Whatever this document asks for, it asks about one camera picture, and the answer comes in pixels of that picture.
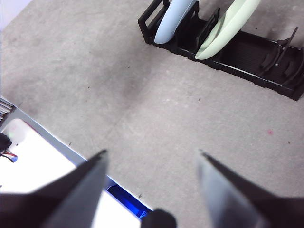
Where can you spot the pale green round plate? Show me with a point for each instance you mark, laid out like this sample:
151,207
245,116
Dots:
225,31

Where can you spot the light blue round plate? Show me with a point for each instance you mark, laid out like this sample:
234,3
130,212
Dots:
171,21

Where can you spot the black plastic plate rack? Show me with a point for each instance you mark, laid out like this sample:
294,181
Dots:
247,54

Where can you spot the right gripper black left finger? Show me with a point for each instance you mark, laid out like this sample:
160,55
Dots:
59,206

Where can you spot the blue lit base panel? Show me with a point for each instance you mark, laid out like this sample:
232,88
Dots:
128,202

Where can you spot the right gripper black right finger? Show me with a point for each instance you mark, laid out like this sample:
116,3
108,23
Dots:
237,204

